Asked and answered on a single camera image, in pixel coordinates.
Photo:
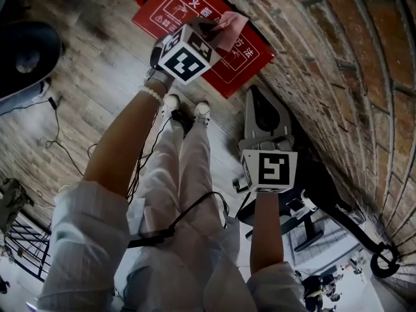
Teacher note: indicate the person's right forearm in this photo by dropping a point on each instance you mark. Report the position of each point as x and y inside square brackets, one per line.
[266, 232]

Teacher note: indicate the person's right white shoe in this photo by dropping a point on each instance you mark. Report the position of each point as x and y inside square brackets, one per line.
[201, 110]

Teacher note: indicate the black metal railing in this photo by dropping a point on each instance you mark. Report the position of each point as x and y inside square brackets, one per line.
[29, 249]

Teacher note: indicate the person's left forearm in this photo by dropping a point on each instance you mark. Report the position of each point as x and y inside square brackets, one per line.
[120, 148]

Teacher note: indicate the white checked box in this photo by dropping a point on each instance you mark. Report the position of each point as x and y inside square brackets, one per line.
[331, 242]

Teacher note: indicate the black stand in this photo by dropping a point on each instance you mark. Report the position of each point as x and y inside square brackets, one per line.
[308, 236]

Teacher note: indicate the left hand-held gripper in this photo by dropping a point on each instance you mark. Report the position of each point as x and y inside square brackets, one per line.
[185, 63]

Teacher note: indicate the red fire extinguisher box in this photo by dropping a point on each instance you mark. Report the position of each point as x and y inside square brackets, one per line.
[247, 63]

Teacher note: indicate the pink cloth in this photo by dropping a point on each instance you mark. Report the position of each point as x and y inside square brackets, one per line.
[232, 31]

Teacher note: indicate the small white camera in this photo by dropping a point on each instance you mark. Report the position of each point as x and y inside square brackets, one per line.
[308, 201]

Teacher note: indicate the black flat device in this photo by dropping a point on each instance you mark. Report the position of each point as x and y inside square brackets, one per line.
[149, 238]

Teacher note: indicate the black round seat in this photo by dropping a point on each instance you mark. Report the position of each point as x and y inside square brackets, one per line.
[29, 57]

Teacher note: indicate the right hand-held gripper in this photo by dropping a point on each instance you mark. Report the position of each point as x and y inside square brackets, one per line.
[274, 171]

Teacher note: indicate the light grey shirt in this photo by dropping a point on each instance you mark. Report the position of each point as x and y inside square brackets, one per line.
[87, 223]

